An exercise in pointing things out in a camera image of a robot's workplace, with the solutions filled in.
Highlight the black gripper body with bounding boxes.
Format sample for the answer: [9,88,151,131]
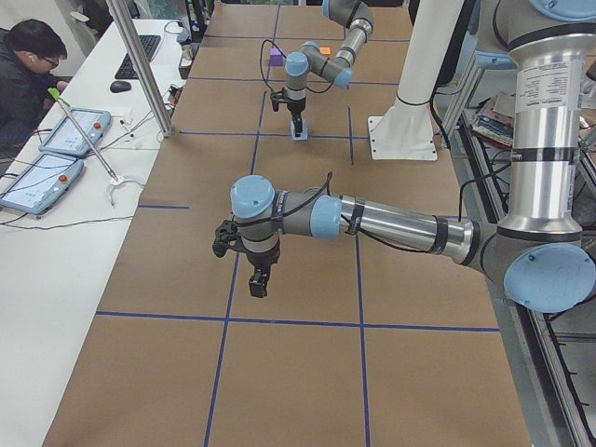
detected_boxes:
[246,246,280,273]
[286,98,306,116]

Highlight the blue block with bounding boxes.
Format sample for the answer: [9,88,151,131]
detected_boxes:
[291,121,308,142]

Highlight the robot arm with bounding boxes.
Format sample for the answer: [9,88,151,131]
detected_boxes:
[212,1,595,313]
[271,1,373,141]

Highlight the purple block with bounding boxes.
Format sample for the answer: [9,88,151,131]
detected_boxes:
[269,47,286,67]

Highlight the metal cup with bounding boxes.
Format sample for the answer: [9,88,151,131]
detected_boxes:
[180,45,194,67]

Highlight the reacher grabber stick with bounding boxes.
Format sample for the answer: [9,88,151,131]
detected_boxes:
[47,88,144,208]

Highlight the black keyboard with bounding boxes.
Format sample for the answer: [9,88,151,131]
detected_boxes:
[114,34,162,80]

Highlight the black computer mouse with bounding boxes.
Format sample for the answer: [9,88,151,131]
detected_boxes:
[109,80,132,93]

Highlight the stack of books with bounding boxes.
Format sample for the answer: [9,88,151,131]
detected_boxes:
[471,92,516,147]

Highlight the near teach pendant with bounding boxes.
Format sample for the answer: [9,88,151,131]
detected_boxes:
[1,152,85,215]

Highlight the teach pendant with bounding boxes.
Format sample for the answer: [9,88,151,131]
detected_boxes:
[38,107,112,158]
[1,152,85,215]

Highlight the far teach pendant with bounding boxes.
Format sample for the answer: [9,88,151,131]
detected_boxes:
[38,107,112,158]

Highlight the seated person in black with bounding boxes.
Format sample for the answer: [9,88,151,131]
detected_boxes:
[1,19,68,156]

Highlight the white central pillar mount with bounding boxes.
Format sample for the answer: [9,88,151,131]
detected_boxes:
[368,0,464,161]

